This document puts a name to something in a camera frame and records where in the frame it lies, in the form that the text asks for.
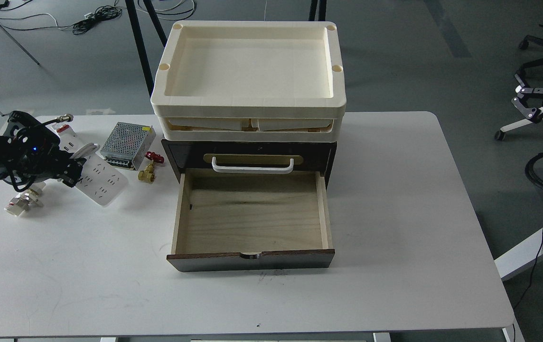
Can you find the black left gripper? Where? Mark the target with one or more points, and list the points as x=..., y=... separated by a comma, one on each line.
x=34, y=153

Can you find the white power strip with cable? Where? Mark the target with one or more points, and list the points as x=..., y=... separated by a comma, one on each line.
x=99, y=181

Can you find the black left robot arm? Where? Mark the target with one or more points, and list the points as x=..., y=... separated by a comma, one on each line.
x=30, y=152

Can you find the small white red socket adapter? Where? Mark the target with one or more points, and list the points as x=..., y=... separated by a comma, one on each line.
x=64, y=129

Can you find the white metal pipe fitting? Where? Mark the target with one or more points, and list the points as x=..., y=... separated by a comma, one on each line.
x=25, y=200

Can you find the metal mesh power supply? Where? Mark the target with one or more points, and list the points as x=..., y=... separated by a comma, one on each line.
x=127, y=144

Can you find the cream plastic lower tray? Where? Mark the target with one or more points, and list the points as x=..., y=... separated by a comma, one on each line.
x=250, y=130

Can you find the cream plastic tray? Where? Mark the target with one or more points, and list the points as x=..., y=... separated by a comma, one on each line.
x=250, y=130
x=251, y=69

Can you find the white side table edge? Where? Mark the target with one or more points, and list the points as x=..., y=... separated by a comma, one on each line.
x=521, y=257

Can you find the open wooden drawer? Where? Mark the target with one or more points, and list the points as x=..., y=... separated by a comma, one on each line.
x=230, y=222

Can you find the cream plastic top tray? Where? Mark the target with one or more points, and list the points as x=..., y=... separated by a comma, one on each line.
x=251, y=69

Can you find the brass valve red handle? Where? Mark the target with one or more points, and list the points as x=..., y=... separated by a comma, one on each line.
x=147, y=175

